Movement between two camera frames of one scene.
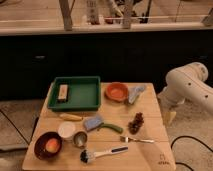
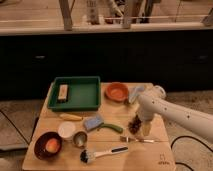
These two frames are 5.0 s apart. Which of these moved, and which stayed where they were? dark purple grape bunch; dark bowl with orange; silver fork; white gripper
Moved: white gripper
Stayed: silver fork; dark purple grape bunch; dark bowl with orange
